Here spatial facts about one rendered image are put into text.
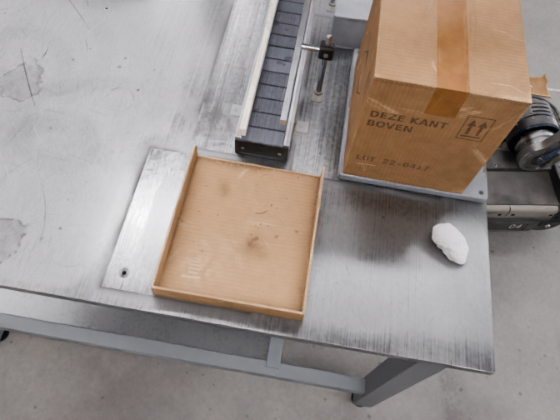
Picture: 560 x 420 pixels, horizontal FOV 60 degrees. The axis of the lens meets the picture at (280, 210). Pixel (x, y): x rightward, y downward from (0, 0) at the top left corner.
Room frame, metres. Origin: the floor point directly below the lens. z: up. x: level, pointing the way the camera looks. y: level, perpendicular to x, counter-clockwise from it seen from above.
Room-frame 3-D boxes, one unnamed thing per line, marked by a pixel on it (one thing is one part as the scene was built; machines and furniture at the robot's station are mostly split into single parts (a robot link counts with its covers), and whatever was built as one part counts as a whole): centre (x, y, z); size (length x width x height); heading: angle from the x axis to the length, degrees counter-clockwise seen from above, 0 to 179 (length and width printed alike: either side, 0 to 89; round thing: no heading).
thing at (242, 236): (0.40, 0.06, 0.85); 0.30 x 0.26 x 0.04; 178
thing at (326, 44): (0.76, -0.03, 0.91); 0.07 x 0.03 x 0.16; 88
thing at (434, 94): (0.69, -0.24, 0.99); 0.30 x 0.24 x 0.27; 178
